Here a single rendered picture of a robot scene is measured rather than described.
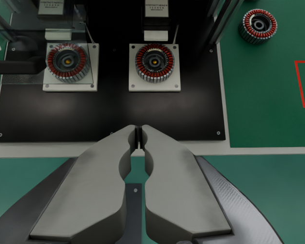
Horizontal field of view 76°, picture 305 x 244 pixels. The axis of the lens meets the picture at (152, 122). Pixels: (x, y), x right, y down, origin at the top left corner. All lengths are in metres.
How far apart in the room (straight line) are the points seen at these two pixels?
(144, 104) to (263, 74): 0.39
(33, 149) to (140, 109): 0.32
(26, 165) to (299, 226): 1.77
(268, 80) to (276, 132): 0.17
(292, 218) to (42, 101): 1.54
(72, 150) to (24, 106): 0.18
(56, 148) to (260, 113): 0.61
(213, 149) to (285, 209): 1.08
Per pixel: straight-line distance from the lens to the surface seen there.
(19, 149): 0.66
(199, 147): 0.59
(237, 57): 0.72
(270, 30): 0.78
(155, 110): 0.56
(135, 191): 1.30
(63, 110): 0.61
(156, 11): 0.53
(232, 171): 1.43
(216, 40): 0.68
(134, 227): 1.35
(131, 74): 0.59
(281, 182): 1.59
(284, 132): 0.71
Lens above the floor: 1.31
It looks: 77 degrees down
